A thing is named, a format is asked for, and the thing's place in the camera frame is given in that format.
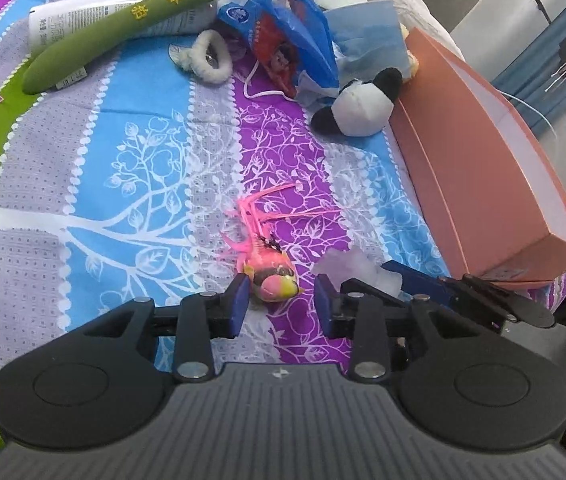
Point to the orange cardboard box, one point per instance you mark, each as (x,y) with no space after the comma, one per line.
(468,160)

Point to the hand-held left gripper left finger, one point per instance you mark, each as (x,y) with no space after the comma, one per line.
(238,307)

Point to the panda plush toy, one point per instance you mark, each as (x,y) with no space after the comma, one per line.
(358,105)

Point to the light blue face mask pack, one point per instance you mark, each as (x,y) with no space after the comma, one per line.
(368,40)

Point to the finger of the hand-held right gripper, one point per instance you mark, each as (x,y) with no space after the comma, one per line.
(418,280)
(490,297)

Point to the blue curtain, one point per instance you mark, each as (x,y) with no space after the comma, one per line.
(528,60)

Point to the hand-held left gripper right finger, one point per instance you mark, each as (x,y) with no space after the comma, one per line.
(322,307)

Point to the white lotion tube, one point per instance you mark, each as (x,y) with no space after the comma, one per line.
(63,22)

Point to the translucent plastic piece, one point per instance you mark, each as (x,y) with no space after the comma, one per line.
(353,265)

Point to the pink bird toy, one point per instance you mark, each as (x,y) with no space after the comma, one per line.
(270,267)

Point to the blue plastic bag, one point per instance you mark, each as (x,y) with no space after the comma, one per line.
(283,35)

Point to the striped floral bed sheet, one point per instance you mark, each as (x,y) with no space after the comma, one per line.
(128,170)

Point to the green plush stick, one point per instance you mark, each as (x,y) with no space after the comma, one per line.
(163,12)

